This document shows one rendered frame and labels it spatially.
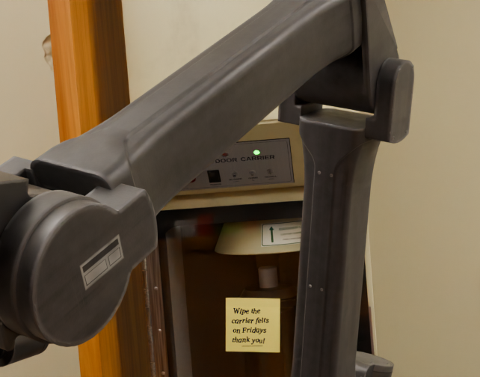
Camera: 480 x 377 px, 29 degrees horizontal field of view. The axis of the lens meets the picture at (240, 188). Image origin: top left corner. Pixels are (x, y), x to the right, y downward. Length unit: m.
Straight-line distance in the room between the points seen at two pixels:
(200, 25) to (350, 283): 0.58
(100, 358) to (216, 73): 0.73
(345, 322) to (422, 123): 0.92
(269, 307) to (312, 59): 0.67
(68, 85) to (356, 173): 0.56
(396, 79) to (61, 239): 0.38
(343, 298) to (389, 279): 0.92
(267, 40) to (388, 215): 1.12
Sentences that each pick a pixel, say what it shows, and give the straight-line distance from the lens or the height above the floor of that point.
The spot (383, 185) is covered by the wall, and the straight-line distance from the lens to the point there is 1.74.
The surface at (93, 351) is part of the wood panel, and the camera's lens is 1.29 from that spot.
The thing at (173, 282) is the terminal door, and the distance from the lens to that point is 1.33.
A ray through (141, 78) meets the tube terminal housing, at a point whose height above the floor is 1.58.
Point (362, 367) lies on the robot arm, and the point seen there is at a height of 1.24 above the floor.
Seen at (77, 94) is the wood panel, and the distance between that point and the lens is 1.26.
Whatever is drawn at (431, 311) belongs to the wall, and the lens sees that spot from 1.78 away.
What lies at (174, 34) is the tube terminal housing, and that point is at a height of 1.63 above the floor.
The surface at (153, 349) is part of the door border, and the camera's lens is 1.35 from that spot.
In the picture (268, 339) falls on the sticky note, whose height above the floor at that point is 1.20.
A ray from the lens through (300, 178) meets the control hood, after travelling 1.27.
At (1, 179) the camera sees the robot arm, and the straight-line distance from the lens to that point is 0.48.
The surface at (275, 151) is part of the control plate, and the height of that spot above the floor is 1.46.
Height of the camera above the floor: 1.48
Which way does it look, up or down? 3 degrees down
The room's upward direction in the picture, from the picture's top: 4 degrees counter-clockwise
